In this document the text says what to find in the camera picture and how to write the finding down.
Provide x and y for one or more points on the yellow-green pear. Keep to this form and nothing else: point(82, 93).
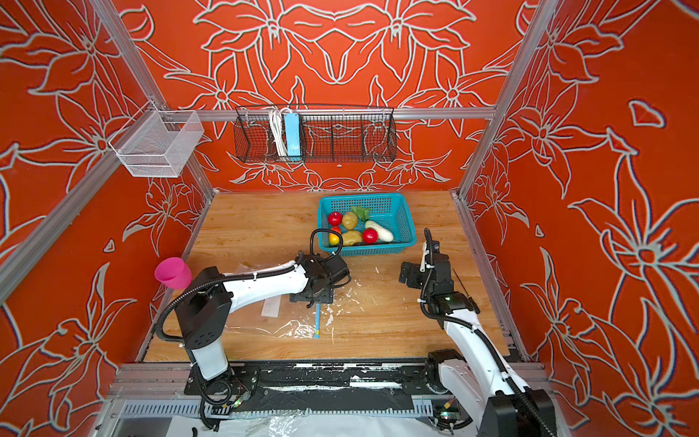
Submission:
point(350, 221)

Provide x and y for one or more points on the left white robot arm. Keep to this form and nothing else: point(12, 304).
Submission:
point(196, 319)

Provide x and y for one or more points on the red apple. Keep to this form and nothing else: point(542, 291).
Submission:
point(335, 219)
point(370, 236)

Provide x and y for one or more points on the red yellow mango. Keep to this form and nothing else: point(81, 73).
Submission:
point(334, 236)

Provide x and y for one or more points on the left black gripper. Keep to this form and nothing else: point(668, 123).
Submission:
point(327, 298)

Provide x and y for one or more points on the light blue box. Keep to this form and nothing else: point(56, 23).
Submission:
point(292, 131)

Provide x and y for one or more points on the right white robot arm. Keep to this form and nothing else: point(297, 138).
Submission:
point(487, 394)

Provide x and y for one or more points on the yellow potato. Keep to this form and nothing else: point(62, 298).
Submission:
point(351, 238)

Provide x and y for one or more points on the red apple front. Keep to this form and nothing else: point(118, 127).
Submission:
point(370, 236)

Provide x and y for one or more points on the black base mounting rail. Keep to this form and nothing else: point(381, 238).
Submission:
point(404, 375)

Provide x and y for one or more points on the clear plastic wall bin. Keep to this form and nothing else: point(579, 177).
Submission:
point(159, 143)

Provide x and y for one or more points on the clear zip top bag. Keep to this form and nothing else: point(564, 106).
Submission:
point(260, 305)

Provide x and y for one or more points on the teal plastic basket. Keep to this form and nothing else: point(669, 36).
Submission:
point(389, 210)

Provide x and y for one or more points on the black screwdriver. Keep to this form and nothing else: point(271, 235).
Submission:
point(464, 290)

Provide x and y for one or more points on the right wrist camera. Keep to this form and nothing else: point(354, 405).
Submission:
point(429, 250)

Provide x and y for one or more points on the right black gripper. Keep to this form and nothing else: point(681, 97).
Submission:
point(406, 268)

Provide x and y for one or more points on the black wire wall basket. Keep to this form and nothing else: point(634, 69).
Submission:
point(328, 134)

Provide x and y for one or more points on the pink plastic cup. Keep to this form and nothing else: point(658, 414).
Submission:
point(173, 273)

